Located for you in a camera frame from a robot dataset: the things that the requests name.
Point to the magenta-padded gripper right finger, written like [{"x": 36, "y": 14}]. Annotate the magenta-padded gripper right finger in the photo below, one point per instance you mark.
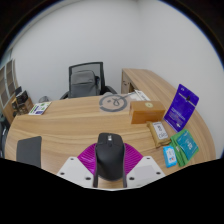
[{"x": 146, "y": 170}]

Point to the black computer mouse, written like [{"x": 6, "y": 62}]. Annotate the black computer mouse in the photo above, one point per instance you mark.
[{"x": 110, "y": 160}]

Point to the black mesh office chair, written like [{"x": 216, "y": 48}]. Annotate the black mesh office chair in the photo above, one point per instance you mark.
[{"x": 86, "y": 65}]

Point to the green packet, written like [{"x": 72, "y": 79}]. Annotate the green packet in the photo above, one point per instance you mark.
[{"x": 187, "y": 146}]

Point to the white leaflet with coloured print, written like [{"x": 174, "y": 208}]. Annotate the white leaflet with coloured print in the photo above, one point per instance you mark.
[{"x": 40, "y": 108}]

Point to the grey backpack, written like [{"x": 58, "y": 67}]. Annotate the grey backpack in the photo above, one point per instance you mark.
[{"x": 83, "y": 83}]

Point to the dark grey mouse pad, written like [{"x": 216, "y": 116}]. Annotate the dark grey mouse pad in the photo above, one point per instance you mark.
[{"x": 29, "y": 151}]

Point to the orange-brown cardboard box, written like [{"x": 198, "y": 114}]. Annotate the orange-brown cardboard box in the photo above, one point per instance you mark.
[{"x": 146, "y": 112}]

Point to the wooden side desk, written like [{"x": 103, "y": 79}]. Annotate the wooden side desk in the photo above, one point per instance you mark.
[{"x": 150, "y": 81}]

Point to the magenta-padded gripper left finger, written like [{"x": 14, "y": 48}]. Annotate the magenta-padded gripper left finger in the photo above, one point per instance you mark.
[{"x": 71, "y": 170}]

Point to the small blue box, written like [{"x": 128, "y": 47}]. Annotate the small blue box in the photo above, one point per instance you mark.
[{"x": 170, "y": 156}]

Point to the small brown printed carton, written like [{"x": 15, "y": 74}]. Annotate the small brown printed carton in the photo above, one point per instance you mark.
[{"x": 15, "y": 108}]

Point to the purple pouch package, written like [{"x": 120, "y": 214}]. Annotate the purple pouch package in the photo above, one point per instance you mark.
[{"x": 181, "y": 106}]

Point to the black box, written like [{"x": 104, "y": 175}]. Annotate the black box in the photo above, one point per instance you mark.
[{"x": 21, "y": 95}]

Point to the white papers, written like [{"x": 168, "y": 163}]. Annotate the white papers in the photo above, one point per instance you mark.
[{"x": 140, "y": 95}]

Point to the wooden shelf unit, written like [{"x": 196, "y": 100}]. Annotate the wooden shelf unit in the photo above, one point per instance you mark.
[{"x": 8, "y": 81}]

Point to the large brown printed carton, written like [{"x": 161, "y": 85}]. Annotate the large brown printed carton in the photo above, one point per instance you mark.
[{"x": 25, "y": 106}]

